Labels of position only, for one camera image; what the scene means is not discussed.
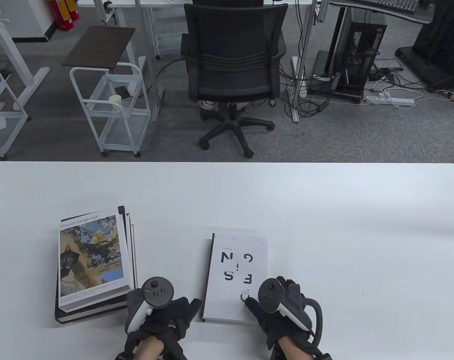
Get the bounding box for person's right hand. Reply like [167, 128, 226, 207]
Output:
[245, 298, 306, 349]

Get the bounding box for person's left hand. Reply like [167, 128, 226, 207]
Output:
[131, 297, 202, 340]

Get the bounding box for white book black letters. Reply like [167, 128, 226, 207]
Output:
[201, 233, 269, 324]

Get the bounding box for olive book green circle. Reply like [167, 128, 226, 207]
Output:
[128, 214, 139, 291]

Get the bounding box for black book grey photo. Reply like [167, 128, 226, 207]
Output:
[54, 205, 134, 323]

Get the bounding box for white book building photo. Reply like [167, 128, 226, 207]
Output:
[57, 211, 134, 312]

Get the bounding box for person's right forearm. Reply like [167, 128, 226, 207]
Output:
[281, 336, 312, 360]

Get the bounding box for person's left forearm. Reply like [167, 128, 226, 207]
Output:
[135, 334, 164, 360]

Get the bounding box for black and white controller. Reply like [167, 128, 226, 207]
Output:
[126, 277, 175, 335]
[258, 279, 323, 344]

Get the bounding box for white rolling cart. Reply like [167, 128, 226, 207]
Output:
[69, 63, 152, 158]

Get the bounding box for white power strip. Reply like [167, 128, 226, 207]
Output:
[366, 96, 415, 106]

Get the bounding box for black mesh office chair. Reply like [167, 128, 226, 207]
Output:
[181, 3, 289, 159]

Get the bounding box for aluminium profile leg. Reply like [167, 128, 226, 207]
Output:
[292, 0, 322, 124]

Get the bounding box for white drawer unit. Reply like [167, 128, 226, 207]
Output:
[152, 7, 186, 60]

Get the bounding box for black computer tower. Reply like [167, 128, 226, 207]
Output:
[334, 21, 388, 104]

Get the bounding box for grey computer side panel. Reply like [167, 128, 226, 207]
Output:
[325, 7, 353, 77]

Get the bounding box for white standing desk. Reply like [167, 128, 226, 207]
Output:
[0, 0, 50, 111]

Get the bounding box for red fire extinguisher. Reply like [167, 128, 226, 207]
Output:
[65, 0, 80, 22]
[47, 0, 74, 32]

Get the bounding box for black stand base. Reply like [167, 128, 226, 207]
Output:
[395, 0, 454, 93]

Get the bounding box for black curved desk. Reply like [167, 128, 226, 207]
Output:
[328, 0, 434, 25]

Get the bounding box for dark keyboard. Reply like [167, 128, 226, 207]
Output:
[377, 0, 419, 12]

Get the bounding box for black cable bundle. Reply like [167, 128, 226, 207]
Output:
[280, 56, 331, 117]

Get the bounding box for white wire shelf cart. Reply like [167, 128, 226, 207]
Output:
[0, 52, 29, 159]

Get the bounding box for white cable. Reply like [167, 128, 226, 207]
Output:
[371, 81, 454, 111]

